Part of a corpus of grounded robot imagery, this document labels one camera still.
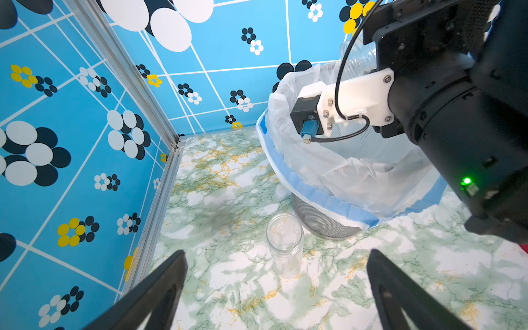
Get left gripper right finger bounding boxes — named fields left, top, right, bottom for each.
left=367, top=249, right=470, bottom=329

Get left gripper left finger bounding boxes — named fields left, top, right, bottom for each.
left=85, top=250, right=188, bottom=329

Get clear plastic jar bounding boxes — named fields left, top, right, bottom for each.
left=266, top=213, right=304, bottom=279

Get red-lid jar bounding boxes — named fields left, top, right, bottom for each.
left=342, top=37, right=378, bottom=80

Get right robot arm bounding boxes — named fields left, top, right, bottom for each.
left=363, top=1, right=527, bottom=245

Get grey trash bin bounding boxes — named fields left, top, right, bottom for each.
left=291, top=195, right=362, bottom=241

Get white bin liner bag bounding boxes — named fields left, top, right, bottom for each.
left=256, top=62, right=447, bottom=230

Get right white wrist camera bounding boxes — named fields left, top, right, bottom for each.
left=290, top=68, right=396, bottom=143

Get left aluminium corner post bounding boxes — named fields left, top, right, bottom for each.
left=65, top=1, right=182, bottom=296

